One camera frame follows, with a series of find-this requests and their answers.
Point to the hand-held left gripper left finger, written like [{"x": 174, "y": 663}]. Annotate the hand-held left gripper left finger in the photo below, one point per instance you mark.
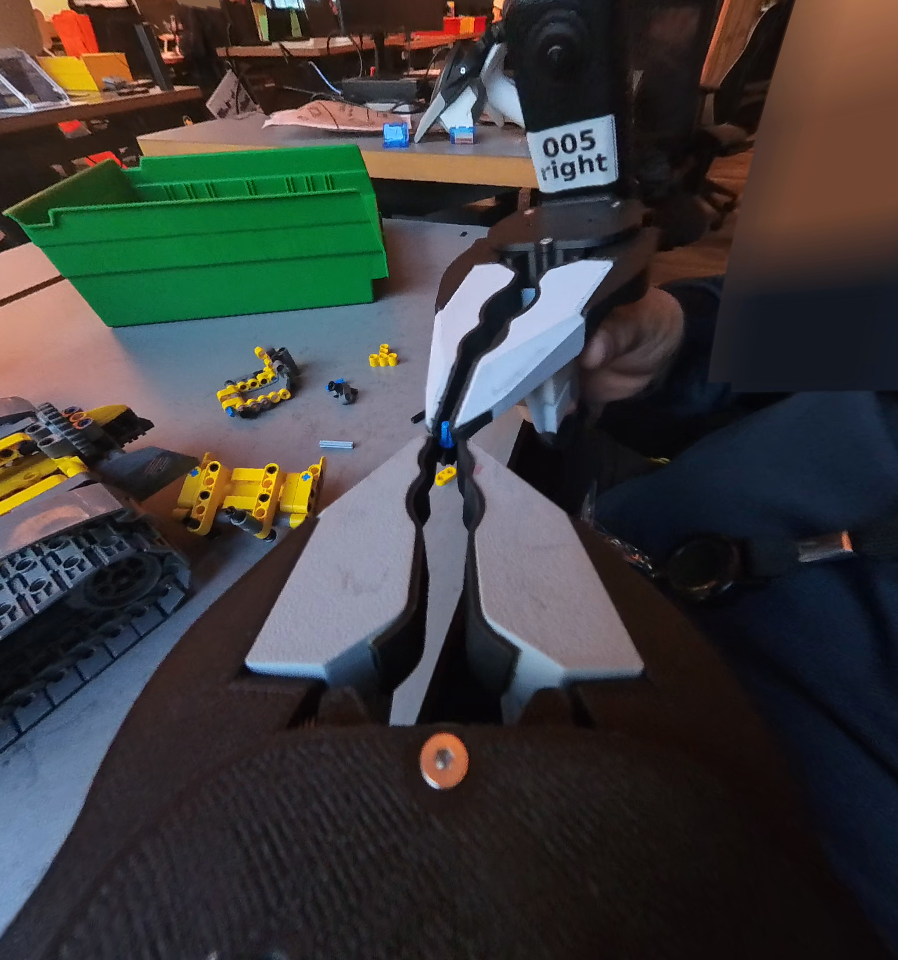
[{"x": 344, "y": 592}]

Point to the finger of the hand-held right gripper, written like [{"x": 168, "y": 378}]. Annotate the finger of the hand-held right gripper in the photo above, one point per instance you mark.
[
  {"x": 546, "y": 330},
  {"x": 456, "y": 315}
]

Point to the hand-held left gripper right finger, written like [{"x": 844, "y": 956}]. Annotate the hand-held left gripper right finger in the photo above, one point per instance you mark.
[{"x": 554, "y": 592}]

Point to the black connector with blue pin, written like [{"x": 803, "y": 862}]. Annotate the black connector with blue pin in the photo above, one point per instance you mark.
[{"x": 341, "y": 391}]

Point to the small yellow two-hole beam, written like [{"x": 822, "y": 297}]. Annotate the small yellow two-hole beam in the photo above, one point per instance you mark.
[{"x": 446, "y": 475}]

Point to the person's right hand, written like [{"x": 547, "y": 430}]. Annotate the person's right hand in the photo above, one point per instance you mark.
[{"x": 629, "y": 345}]

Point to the yellow triple bush cluster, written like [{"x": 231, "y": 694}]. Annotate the yellow triple bush cluster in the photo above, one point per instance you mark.
[{"x": 383, "y": 357}]

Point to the idle hand-held gripper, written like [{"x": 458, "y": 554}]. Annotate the idle hand-held gripper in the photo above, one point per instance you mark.
[{"x": 456, "y": 105}]

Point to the small blue and red box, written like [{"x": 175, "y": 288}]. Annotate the small blue and red box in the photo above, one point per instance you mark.
[{"x": 462, "y": 135}]

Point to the round black badge reel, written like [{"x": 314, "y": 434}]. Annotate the round black badge reel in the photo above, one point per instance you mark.
[{"x": 704, "y": 568}]

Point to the wooden table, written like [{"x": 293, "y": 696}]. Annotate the wooden table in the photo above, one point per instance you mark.
[{"x": 434, "y": 161}]

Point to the pink paper sheet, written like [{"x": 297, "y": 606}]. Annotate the pink paper sheet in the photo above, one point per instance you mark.
[{"x": 329, "y": 116}]

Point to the green plastic bin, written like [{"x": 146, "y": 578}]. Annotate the green plastic bin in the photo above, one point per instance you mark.
[{"x": 193, "y": 247}]

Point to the yellow black toy tracked vehicle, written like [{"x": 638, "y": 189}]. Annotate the yellow black toy tracked vehicle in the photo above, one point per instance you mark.
[{"x": 58, "y": 585}]

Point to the person's dark hooded top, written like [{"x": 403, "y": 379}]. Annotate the person's dark hooded top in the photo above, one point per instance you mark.
[{"x": 831, "y": 675}]

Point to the dark table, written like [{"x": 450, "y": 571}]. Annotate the dark table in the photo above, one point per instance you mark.
[{"x": 118, "y": 105}]

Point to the yellow plastic bin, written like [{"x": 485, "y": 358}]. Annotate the yellow plastic bin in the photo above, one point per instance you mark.
[{"x": 81, "y": 73}]

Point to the orange plastic bin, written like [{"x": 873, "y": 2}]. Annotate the orange plastic bin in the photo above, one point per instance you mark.
[{"x": 73, "y": 34}]

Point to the clear acrylic stand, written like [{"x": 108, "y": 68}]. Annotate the clear acrylic stand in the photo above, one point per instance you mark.
[{"x": 13, "y": 79}]

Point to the yellow and grey brick frame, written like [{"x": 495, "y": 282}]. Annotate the yellow and grey brick frame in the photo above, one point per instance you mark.
[{"x": 261, "y": 384}]

